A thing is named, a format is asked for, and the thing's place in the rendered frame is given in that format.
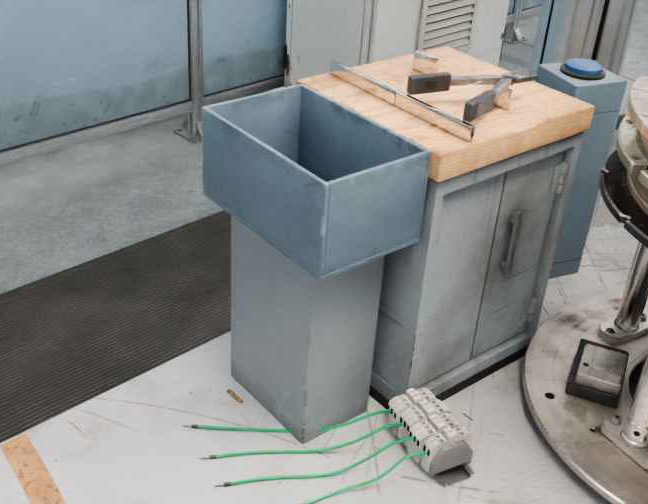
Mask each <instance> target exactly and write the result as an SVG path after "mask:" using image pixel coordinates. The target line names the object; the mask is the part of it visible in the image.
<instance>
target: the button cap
mask: <svg viewBox="0 0 648 504"><path fill-rule="evenodd" d="M565 68H566V69H567V70H569V71H571V72H574V73H577V74H582V75H599V74H601V73H602V69H603V66H602V65H601V64H600V63H599V62H597V61H595V60H592V59H588V58H570V59H568V60H567V61H566V64H565Z"/></svg>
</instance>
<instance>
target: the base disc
mask: <svg viewBox="0 0 648 504"><path fill-rule="evenodd" d="M622 296H623V292H616V293H609V294H603V295H598V296H594V297H590V298H587V299H584V300H581V301H578V302H575V303H573V304H571V305H568V306H566V307H564V308H562V309H561V310H559V311H557V312H556V313H555V314H554V315H553V316H551V317H549V318H548V319H547V320H545V321H544V322H543V323H542V324H541V325H540V326H539V328H538V329H537V330H536V334H535V336H534V337H532V338H531V340H530V342H529V344H528V346H527V349H526V353H525V357H524V361H523V369H522V380H523V388H524V393H525V397H526V401H527V404H528V407H529V409H530V412H531V414H532V416H533V418H534V420H535V422H536V424H537V426H538V427H539V429H540V431H541V432H542V434H543V436H544V437H545V438H546V440H547V441H548V443H549V444H550V445H551V447H552V448H553V449H554V450H555V452H556V453H557V454H558V455H559V456H560V458H561V459H562V460H563V461H564V462H565V463H566V464H567V465H568V466H569V467H570V468H571V469H572V470H573V471H574V472H575V473H576V474H577V475H578V476H579V477H580V478H581V479H582V480H583V481H585V482H586V483H587V484H588V485H589V486H590V487H592V488H593V489H594V490H595V491H596V492H598V493H599V494H600V495H602V496H603V497H604V498H606V499H607V500H608V501H610V502H611V503H613V504H648V469H645V468H643V467H642V466H641V465H639V464H638V463H637V462H636V461H635V460H634V459H632V458H631V457H630V456H629V455H628V454H627V453H625V452H624V451H623V450H622V449H621V448H620V447H618V446H617V445H616V444H615V443H614V442H613V441H611V440H610V439H609V438H608V437H607V436H606V435H604V434H603V433H602V432H601V422H602V419H604V418H606V417H608V416H610V415H613V414H618V415H621V416H625V417H627V415H628V412H629V409H630V406H631V403H632V400H633V399H632V397H631V394H630V389H629V378H630V374H631V373H632V371H633V369H634V368H635V367H636V366H637V365H638V364H639V363H641V362H642V361H644V360H645V359H646V358H647V355H648V333H646V334H644V335H641V336H639V337H636V338H634V339H631V340H628V341H626V342H623V343H621V344H613V343H608V342H607V341H606V340H604V339H603V338H602V337H600V336H599V335H598V328H599V324H602V323H604V322H607V321H610V320H612V319H615V318H616V316H617V312H618V309H619V306H620V302H621V299H622ZM643 313H645V314H646V315H647V318H648V299H647V302H646V305H645V308H644V311H643ZM582 338H583V339H586V340H590V341H593V342H596V343H600V344H603V345H607V346H610V347H614V348H617V349H621V350H625V351H627V352H628V353H629V358H628V363H627V367H626V372H625V377H624V382H623V386H622V391H621V396H620V400H619V403H618V406H617V408H616V409H614V408H611V407H607V406H604V405H601V404H598V403H595V402H591V401H588V400H585V399H582V398H578V397H575V396H572V395H569V394H566V393H565V390H566V387H567V383H568V379H569V376H570V372H571V369H572V366H573V363H574V359H575V356H576V353H577V349H578V346H579V343H580V339H582Z"/></svg>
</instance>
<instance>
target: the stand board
mask: <svg viewBox="0 0 648 504"><path fill-rule="evenodd" d="M423 52H424V53H426V54H428V55H431V56H433V57H435V58H438V59H439V66H438V72H449V73H451V75H452V76H470V75H501V74H503V73H507V72H509V71H507V70H504V69H502V68H500V67H497V66H495V65H492V64H490V63H487V62H485V61H482V60H480V59H477V58H475V57H472V56H470V55H467V54H465V53H462V52H460V51H457V50H455V49H453V48H450V47H448V46H445V47H440V48H436V49H432V50H427V51H423ZM413 58H414V54H410V55H405V56H401V57H396V58H392V59H387V60H383V61H379V62H374V63H370V64H365V65H361V66H357V67H352V68H354V69H356V70H358V71H360V72H362V73H364V74H366V75H368V76H370V77H373V78H375V79H377V80H379V81H381V82H383V83H385V84H387V85H389V86H391V87H394V88H396V89H398V90H399V91H402V92H404V93H406V94H408V93H407V92H406V90H407V82H408V76H409V75H418V74H421V73H419V72H417V71H415V70H412V66H413ZM300 84H304V85H306V86H308V87H310V88H312V89H313V90H315V91H317V92H319V93H321V94H323V95H325V96H327V97H329V98H331V99H333V100H335V101H336V102H338V103H340V104H342V105H344V106H346V107H348V108H350V109H352V110H354V111H356V112H357V113H359V114H361V115H363V116H365V117H367V118H369V119H371V120H373V121H375V122H377V123H379V124H380V125H382V126H384V127H386V128H388V129H390V130H392V131H394V132H396V133H398V134H400V135H401V136H403V137H405V138H407V139H409V140H411V141H413V142H415V143H417V144H419V145H421V146H422V147H424V148H426V149H428V150H430V151H432V153H431V160H430V167H429V174H428V177H429V178H431V179H433V180H434V181H436V182H441V181H444V180H447V179H450V178H453V177H455V176H458V175H461V174H464V173H467V172H470V171H473V170H475V169H478V168H481V167H484V166H487V165H490V164H492V163H495V162H498V161H501V160H504V159H507V158H510V157H512V156H515V155H518V154H521V153H524V152H527V151H530V150H532V149H535V148H538V147H541V146H544V145H547V144H550V143H552V142H555V141H558V140H561V139H564V138H567V137H569V136H572V135H575V134H578V133H581V132H584V131H587V130H589V129H590V126H591V122H592V118H593V113H594V109H595V106H594V105H591V104H589V103H586V102H584V101H581V100H579V99H576V98H574V97H571V96H569V95H566V94H564V93H561V92H559V91H556V90H554V89H551V88H549V87H547V86H544V85H542V84H539V83H537V82H534V81H529V82H523V83H518V84H515V83H514V85H512V86H509V89H511V90H513V92H512V97H511V102H510V108H509V110H507V111H504V110H502V109H500V108H498V107H495V106H493V109H492V110H490V111H488V112H487V113H485V114H484V115H482V116H480V117H479V118H477V119H475V120H473V121H471V122H467V121H465V122H467V123H470V124H472V125H474V126H475V131H474V137H473V142H470V143H468V142H466V141H464V140H462V139H460V138H458V137H456V136H454V135H452V134H450V133H448V132H446V131H444V130H442V129H440V128H438V127H436V126H434V125H432V124H430V123H427V122H425V121H423V120H421V119H419V118H417V117H415V116H413V115H411V114H409V113H407V112H405V111H403V110H401V109H399V108H397V107H395V105H394V106H393V105H391V104H389V103H387V102H385V101H383V100H381V99H379V98H377V97H375V96H373V95H371V94H369V93H367V92H365V91H363V90H361V89H359V88H357V87H355V86H353V85H351V84H349V83H347V82H345V81H343V80H341V79H339V78H336V77H334V76H332V75H330V73H326V74H321V75H317V76H312V77H308V78H304V79H299V80H297V81H296V85H300ZM482 90H483V85H465V86H450V90H449V91H444V92H435V93H426V94H418V95H410V96H413V97H415V98H417V99H419V100H421V101H423V102H425V103H427V104H429V105H432V106H434V107H436V108H438V109H440V110H442V111H444V112H446V113H448V114H451V115H453V116H455V117H457V118H459V119H461V120H463V112H464V106H465V102H467V101H469V100H470V99H472V98H474V97H476V96H477V95H479V94H481V93H482ZM408 95H409V94H408ZM463 121H464V120H463Z"/></svg>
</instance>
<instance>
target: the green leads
mask: <svg viewBox="0 0 648 504"><path fill-rule="evenodd" d="M390 412H391V409H387V410H380V411H376V412H372V413H369V414H367V415H364V416H361V417H359V418H356V419H354V420H351V421H348V422H345V423H342V424H339V425H334V426H329V427H323V428H322V429H321V431H327V430H332V429H337V428H341V427H344V426H348V425H350V424H353V423H356V422H358V421H361V420H363V419H366V418H369V417H371V416H375V415H378V414H383V413H390ZM402 425H403V424H402V422H401V423H393V424H388V425H385V426H382V427H380V428H378V429H376V430H374V431H372V432H370V433H368V434H366V435H364V436H362V437H360V438H358V439H355V440H352V441H349V442H346V443H343V444H339V445H335V446H331V447H326V448H319V449H308V450H257V451H243V452H233V453H226V454H218V455H216V454H215V455H209V456H208V457H200V459H208V458H209V459H216V458H223V457H230V456H239V455H250V454H274V453H315V452H323V451H329V450H334V449H338V448H342V447H345V446H349V445H352V444H355V443H357V442H360V441H362V440H364V439H366V438H368V437H370V436H372V435H374V434H376V433H378V432H380V431H382V430H385V429H387V428H391V427H398V426H402ZM182 426H183V427H192V428H200V429H214V430H234V431H256V432H279V433H290V430H289V429H264V428H245V427H222V426H206V425H198V424H192V425H182ZM410 440H414V437H404V438H400V439H397V440H395V441H393V442H391V443H389V444H387V445H386V446H384V447H382V448H381V449H379V450H377V451H376V452H374V453H372V454H371V455H369V456H367V457H365V458H363V459H361V460H359V461H357V462H356V463H354V464H352V465H350V466H348V467H345V468H343V469H340V470H337V471H334V472H329V473H323V474H311V475H281V476H268V477H260V478H252V479H246V480H240V481H234V482H224V484H219V485H214V486H215V487H220V486H224V487H227V486H233V485H238V484H244V483H251V482H258V481H265V480H276V479H303V478H320V477H328V476H333V475H337V474H340V473H343V472H345V471H348V470H350V469H352V468H354V467H356V466H358V465H360V464H361V463H363V462H365V461H367V460H369V459H371V458H373V457H374V456H376V455H378V454H379V453H381V452H383V451H384V450H386V449H388V448H389V447H391V446H393V445H395V444H397V443H399V442H403V441H410ZM417 455H426V451H421V452H413V453H410V454H408V455H406V456H404V457H403V458H401V459H400V460H399V461H397V462H396V463H395V464H394V465H393V466H391V467H390V468H389V469H388V470H386V471H385V472H384V473H382V474H381V475H379V476H377V477H376V478H373V479H371V480H369V481H366V482H362V483H359V484H355V485H352V486H348V487H345V488H342V489H339V490H336V491H333V492H331V493H328V494H326V495H323V496H321V497H318V498H315V499H313V500H310V501H307V502H304V503H301V504H313V503H315V502H318V501H321V500H323V499H326V498H328V497H331V496H333V495H336V494H338V493H341V492H344V491H347V490H351V489H354V488H358V487H362V486H365V485H368V484H371V483H373V482H376V481H378V480H380V479H381V478H383V477H384V476H386V475H387V474H389V473H390V472H391V471H392V470H394V469H395V468H396V467H397V466H398V465H400V464H401V463H402V462H403V461H405V460H406V459H408V458H410V457H413V456H417Z"/></svg>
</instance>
